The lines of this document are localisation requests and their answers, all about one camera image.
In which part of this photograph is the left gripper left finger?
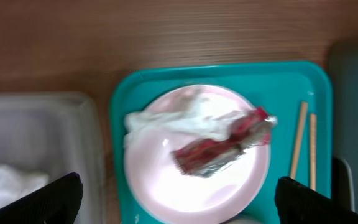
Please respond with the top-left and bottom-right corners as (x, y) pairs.
(0, 172), (83, 224)

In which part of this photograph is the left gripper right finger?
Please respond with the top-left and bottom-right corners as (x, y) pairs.
(274, 177), (358, 224)

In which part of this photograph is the red foil snack wrapper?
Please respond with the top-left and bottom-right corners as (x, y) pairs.
(171, 107), (278, 178)

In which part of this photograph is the white napkin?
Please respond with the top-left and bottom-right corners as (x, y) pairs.
(124, 85), (246, 147)

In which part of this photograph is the clear plastic waste bin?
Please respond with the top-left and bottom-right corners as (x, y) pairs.
(0, 92), (106, 223)

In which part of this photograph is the right wooden chopstick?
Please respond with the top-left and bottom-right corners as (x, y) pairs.
(309, 114), (317, 190)

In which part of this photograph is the large white plate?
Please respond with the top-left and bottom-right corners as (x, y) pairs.
(124, 85), (270, 223)

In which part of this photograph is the teal plastic serving tray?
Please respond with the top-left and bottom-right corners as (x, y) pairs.
(109, 61), (333, 223)

